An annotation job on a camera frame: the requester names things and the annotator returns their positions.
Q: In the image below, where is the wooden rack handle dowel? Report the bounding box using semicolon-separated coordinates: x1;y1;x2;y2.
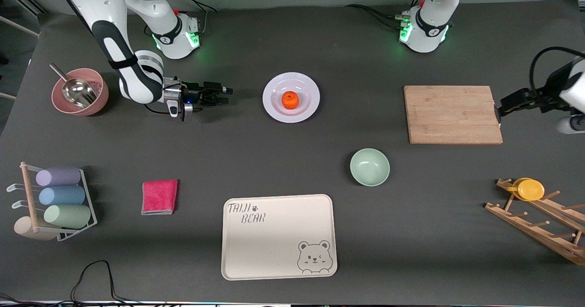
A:
20;162;40;233

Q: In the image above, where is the beige cup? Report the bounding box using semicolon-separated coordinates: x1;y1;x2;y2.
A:
14;216;58;241

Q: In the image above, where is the black base cable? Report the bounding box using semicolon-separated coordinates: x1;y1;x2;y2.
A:
345;0;425;31
171;0;218;36

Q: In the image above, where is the green cup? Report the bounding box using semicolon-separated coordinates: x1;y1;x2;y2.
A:
43;204;91;229

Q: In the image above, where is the pink bowl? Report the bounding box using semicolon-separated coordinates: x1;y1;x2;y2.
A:
51;68;110;116

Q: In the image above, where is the pink folded cloth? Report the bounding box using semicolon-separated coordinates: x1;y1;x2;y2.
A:
141;179;179;216

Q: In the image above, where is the wooden peg drying rack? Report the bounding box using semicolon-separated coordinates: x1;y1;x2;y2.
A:
484;178;585;266

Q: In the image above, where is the black right base cable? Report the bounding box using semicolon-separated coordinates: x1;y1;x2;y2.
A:
171;0;218;36

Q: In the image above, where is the wooden cutting board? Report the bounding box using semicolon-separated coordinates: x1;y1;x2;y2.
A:
404;85;504;145

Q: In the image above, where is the cream bear print tray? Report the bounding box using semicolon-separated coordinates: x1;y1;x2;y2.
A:
221;194;338;281

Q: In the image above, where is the purple cup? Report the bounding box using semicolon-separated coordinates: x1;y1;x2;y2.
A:
36;167;82;187

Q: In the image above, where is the metal scoop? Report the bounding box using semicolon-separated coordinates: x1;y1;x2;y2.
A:
49;63;98;108

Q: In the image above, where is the white round plate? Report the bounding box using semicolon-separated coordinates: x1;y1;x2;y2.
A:
262;72;320;124

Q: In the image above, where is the black left base cable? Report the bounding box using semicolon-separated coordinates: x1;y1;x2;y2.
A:
345;0;425;31

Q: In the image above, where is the yellow cup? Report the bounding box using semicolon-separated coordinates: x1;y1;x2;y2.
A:
506;178;545;201

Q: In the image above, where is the black floor cable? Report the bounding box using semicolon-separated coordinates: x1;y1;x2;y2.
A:
0;260;151;307

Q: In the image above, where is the orange mandarin fruit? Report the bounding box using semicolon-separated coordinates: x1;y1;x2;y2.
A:
281;91;300;110

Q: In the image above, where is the blue cup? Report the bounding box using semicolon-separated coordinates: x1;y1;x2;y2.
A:
38;186;86;206

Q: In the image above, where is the white wire cup rack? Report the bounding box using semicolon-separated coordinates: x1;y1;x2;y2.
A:
6;162;98;242

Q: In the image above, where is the pale green bowl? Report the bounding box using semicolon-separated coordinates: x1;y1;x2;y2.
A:
350;148;390;187

